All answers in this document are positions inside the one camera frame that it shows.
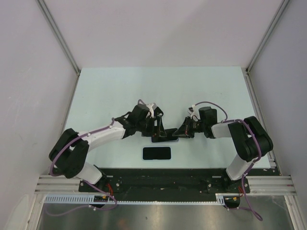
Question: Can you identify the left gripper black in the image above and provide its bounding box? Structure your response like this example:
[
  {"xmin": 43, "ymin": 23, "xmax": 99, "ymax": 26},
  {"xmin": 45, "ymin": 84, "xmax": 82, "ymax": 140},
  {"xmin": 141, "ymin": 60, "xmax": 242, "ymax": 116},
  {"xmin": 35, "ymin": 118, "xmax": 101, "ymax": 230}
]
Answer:
[{"xmin": 136, "ymin": 115, "xmax": 166, "ymax": 137}]

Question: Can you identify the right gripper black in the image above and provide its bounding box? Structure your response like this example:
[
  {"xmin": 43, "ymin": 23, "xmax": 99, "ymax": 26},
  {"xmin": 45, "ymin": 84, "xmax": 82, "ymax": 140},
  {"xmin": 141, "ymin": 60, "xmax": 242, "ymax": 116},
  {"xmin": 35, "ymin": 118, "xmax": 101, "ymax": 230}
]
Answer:
[{"xmin": 173, "ymin": 116, "xmax": 205, "ymax": 138}]

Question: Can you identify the purple phone case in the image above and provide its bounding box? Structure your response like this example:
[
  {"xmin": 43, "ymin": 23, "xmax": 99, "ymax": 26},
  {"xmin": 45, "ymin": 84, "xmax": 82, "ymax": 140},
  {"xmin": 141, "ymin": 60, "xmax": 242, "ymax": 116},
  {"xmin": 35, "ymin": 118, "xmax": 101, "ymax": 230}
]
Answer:
[{"xmin": 151, "ymin": 139, "xmax": 179, "ymax": 145}]

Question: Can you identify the blue-edged black phone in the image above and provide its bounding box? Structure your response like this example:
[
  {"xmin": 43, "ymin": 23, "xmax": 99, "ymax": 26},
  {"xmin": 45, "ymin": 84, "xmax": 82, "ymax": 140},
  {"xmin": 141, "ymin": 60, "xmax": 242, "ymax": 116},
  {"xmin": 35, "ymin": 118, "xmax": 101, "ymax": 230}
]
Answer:
[{"xmin": 143, "ymin": 147, "xmax": 172, "ymax": 161}]

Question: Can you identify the light blue phone case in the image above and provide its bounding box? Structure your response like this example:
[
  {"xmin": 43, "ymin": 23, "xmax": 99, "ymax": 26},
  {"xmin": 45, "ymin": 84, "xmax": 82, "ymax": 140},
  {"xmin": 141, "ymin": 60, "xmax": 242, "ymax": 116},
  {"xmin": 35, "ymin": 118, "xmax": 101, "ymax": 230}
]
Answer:
[{"xmin": 142, "ymin": 146, "xmax": 173, "ymax": 161}]

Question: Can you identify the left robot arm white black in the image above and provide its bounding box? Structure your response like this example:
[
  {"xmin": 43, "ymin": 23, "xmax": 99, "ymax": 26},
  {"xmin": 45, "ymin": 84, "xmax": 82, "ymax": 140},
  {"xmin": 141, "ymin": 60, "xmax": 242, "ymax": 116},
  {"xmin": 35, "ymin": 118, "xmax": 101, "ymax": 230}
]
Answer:
[{"xmin": 48, "ymin": 103, "xmax": 167, "ymax": 192}]

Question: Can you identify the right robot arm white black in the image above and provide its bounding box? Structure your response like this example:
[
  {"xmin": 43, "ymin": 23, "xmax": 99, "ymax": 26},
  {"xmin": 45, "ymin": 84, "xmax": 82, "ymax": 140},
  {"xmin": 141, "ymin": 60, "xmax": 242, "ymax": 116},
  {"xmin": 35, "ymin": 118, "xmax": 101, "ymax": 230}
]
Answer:
[{"xmin": 172, "ymin": 106, "xmax": 273, "ymax": 192}]

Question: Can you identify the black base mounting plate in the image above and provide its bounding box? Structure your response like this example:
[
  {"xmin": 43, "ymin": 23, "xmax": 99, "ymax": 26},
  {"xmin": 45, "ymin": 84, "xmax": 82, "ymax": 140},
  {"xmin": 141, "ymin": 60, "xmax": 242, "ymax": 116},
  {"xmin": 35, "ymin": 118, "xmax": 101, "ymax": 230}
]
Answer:
[{"xmin": 49, "ymin": 167, "xmax": 280, "ymax": 202}]

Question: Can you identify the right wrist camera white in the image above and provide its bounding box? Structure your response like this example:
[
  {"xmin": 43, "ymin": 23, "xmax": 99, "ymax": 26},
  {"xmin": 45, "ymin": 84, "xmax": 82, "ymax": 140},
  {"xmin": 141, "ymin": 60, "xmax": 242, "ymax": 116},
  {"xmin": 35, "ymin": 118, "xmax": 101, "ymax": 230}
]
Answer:
[{"xmin": 188, "ymin": 104, "xmax": 198, "ymax": 121}]

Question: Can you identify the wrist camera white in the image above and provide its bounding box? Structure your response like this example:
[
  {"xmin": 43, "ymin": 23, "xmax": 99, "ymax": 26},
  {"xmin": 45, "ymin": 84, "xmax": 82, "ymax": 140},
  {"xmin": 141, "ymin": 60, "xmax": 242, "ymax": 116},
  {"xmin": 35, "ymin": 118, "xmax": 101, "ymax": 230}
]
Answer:
[
  {"xmin": 146, "ymin": 103, "xmax": 157, "ymax": 118},
  {"xmin": 188, "ymin": 104, "xmax": 198, "ymax": 121}
]

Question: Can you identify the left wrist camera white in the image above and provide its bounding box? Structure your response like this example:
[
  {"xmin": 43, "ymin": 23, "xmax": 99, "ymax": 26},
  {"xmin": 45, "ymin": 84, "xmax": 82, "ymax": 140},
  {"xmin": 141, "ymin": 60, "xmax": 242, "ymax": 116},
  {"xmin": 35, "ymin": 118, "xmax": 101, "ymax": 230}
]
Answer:
[{"xmin": 146, "ymin": 103, "xmax": 157, "ymax": 118}]

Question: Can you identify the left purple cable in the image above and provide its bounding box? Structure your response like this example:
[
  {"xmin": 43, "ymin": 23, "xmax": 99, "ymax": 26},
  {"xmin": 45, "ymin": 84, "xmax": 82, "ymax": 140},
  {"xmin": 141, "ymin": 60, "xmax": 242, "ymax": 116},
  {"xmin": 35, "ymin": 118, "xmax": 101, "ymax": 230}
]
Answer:
[{"xmin": 45, "ymin": 99, "xmax": 118, "ymax": 218}]

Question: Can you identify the purple cable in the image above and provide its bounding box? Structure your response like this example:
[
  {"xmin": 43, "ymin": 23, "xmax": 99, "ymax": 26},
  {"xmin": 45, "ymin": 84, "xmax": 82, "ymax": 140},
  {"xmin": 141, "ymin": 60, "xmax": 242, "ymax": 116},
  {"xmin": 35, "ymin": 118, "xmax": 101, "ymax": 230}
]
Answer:
[
  {"xmin": 191, "ymin": 102, "xmax": 263, "ymax": 221},
  {"xmin": 45, "ymin": 99, "xmax": 118, "ymax": 218}
]

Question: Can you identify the right side aluminium rail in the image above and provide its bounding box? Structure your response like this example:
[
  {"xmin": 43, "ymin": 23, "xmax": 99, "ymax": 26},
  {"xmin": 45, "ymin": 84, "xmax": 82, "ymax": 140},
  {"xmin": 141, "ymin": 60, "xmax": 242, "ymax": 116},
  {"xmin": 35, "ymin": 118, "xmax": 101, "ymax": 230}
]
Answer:
[{"xmin": 241, "ymin": 68, "xmax": 278, "ymax": 168}]

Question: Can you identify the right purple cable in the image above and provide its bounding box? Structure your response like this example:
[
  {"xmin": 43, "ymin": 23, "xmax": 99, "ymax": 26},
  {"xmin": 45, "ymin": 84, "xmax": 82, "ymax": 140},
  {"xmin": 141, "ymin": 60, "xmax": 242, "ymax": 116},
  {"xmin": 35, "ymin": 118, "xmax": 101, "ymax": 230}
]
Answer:
[{"xmin": 191, "ymin": 102, "xmax": 263, "ymax": 221}]

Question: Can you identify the grey slotted cable duct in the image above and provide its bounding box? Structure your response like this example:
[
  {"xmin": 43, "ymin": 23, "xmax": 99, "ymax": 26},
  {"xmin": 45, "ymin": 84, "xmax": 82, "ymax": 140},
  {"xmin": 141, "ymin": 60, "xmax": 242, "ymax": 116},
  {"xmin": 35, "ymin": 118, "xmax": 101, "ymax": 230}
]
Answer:
[{"xmin": 44, "ymin": 193, "xmax": 227, "ymax": 205}]

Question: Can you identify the right aluminium frame post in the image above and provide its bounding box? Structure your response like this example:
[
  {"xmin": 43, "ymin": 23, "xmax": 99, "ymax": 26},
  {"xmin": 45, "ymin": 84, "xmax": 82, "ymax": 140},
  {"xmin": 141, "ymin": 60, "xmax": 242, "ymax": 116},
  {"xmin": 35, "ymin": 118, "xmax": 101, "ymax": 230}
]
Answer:
[{"xmin": 245, "ymin": 0, "xmax": 291, "ymax": 73}]

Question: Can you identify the aluminium frame post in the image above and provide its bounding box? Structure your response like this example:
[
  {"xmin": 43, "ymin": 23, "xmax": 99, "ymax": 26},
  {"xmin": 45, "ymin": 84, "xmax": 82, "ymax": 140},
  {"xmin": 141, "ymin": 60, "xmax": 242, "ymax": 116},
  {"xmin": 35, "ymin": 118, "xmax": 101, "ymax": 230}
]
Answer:
[
  {"xmin": 36, "ymin": 0, "xmax": 81, "ymax": 76},
  {"xmin": 245, "ymin": 0, "xmax": 291, "ymax": 73}
]

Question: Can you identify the left aluminium frame post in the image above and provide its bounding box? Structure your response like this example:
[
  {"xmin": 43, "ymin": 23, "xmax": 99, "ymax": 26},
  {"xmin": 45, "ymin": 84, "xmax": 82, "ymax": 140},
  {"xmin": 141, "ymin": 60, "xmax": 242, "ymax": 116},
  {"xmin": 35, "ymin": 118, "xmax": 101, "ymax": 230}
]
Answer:
[{"xmin": 36, "ymin": 0, "xmax": 81, "ymax": 76}]

